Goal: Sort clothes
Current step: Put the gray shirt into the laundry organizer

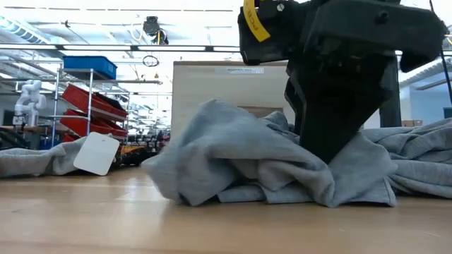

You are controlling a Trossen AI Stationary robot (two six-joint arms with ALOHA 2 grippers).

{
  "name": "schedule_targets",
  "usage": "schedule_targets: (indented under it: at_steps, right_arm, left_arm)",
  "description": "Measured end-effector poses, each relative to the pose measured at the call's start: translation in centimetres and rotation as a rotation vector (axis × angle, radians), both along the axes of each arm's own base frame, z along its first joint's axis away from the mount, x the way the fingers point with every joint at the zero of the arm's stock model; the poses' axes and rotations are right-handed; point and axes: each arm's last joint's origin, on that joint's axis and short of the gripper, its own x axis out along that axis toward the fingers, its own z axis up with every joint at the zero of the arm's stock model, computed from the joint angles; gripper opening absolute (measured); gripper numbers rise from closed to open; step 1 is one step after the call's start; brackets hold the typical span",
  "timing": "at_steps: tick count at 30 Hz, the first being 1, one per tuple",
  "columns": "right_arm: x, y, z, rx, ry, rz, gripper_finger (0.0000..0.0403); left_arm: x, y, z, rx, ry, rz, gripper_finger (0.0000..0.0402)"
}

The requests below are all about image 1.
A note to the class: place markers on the cardboard box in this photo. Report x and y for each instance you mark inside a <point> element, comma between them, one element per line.
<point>212,88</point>

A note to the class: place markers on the blue plastic bin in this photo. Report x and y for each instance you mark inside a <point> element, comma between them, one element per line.
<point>88,67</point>

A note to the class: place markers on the white paper hang tag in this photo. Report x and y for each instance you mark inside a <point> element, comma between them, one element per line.
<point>97,153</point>

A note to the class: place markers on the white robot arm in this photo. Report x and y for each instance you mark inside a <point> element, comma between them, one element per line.
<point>30,100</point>

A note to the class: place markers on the grey sweatshirt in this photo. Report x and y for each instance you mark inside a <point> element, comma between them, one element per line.
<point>229,151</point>

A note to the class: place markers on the long overhead light bar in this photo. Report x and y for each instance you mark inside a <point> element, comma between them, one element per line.
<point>106,47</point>

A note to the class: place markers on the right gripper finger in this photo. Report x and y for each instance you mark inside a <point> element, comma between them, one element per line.
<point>346,106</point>
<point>300,106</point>

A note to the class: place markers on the red plastic bin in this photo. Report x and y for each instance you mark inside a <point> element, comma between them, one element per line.
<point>84,98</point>
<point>76,121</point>

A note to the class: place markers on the wooden workbench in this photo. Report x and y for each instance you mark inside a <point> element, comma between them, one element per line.
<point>21,130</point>

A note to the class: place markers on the metal shelf rack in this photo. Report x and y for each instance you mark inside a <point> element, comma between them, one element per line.
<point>90,88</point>

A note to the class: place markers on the cardboard boxes row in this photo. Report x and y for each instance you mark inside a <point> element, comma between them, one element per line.
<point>411,123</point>

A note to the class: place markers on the long grey garment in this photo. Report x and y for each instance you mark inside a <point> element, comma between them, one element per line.
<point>28,162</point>

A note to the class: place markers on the black white-striped garment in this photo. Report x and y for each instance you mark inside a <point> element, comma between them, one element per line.
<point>132,158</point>

